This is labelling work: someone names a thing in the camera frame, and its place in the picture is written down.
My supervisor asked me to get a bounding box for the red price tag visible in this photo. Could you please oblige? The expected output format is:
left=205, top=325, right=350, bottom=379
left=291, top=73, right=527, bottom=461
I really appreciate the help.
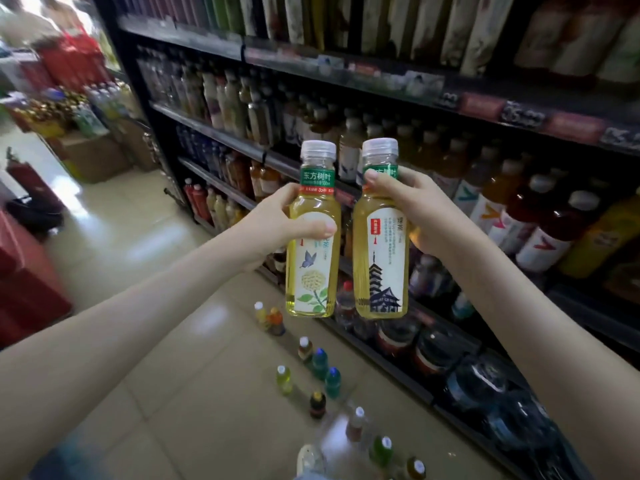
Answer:
left=545, top=109, right=607, bottom=145
left=460, top=91, right=506, bottom=122

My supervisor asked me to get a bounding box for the pagoda label tea bottle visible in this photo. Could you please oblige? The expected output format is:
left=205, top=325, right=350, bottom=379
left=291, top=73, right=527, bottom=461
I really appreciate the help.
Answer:
left=352, top=137, right=411, bottom=321

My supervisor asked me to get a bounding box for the dark grey store shelving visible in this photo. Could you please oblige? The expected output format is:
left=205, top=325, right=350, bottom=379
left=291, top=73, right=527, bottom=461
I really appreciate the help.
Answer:
left=90, top=0, right=640, bottom=480

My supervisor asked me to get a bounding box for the row of red yellow bottles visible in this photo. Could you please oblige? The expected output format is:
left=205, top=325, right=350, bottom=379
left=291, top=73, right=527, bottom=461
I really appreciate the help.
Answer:
left=183, top=177, right=249, bottom=231

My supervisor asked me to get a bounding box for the person's right hand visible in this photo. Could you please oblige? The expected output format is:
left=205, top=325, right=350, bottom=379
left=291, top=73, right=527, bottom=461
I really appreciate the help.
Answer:
left=362, top=165, right=471, bottom=258

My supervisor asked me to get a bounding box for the person's left forearm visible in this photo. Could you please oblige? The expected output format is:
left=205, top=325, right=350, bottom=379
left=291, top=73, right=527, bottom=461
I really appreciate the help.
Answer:
left=0, top=235, right=261, bottom=480

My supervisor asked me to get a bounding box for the clear bottle red label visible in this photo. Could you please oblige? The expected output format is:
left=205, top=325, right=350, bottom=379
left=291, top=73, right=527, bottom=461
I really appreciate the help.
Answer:
left=346, top=405, right=367, bottom=443

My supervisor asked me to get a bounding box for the person's left hand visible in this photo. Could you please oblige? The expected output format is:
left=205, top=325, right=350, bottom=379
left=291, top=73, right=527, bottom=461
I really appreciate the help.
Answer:
left=228, top=183, right=339, bottom=274

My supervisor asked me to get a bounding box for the wrapped pack of water bottles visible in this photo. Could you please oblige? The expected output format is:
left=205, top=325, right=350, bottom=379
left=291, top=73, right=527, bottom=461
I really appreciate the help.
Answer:
left=85, top=79, right=136, bottom=121

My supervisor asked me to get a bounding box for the brown cardboard box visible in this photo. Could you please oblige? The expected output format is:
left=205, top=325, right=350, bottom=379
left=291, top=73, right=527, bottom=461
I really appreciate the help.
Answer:
left=55, top=129, right=131, bottom=184
left=112, top=115, right=156, bottom=171

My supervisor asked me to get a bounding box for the person's right forearm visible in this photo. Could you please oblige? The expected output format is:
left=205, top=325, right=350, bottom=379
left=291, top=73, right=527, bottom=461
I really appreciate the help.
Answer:
left=425, top=219, right=640, bottom=480

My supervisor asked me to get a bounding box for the butterfly label tea bottle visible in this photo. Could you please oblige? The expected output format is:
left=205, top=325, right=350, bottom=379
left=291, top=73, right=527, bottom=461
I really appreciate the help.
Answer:
left=285, top=139, right=343, bottom=319

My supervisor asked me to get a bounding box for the red fire extinguisher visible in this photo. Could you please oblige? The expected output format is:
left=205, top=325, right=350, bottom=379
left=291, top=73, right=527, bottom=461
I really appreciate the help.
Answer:
left=5, top=147, right=63, bottom=214

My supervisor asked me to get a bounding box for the row of dark beverage bottles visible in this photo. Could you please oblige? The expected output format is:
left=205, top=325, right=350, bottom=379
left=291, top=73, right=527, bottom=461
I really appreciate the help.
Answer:
left=178, top=125, right=291, bottom=201

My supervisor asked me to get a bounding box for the green bottle white cap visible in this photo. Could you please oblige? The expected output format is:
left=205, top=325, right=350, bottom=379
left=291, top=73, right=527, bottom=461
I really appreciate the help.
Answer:
left=369, top=435, right=394, bottom=468

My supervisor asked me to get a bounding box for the row of large water jugs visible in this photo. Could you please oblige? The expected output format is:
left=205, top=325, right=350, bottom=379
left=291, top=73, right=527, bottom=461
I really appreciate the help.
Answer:
left=375, top=315, right=581, bottom=480

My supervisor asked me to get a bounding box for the pile of yellow goods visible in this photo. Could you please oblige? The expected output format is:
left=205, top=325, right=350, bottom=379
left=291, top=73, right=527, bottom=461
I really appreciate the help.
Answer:
left=12, top=93, right=76, bottom=136

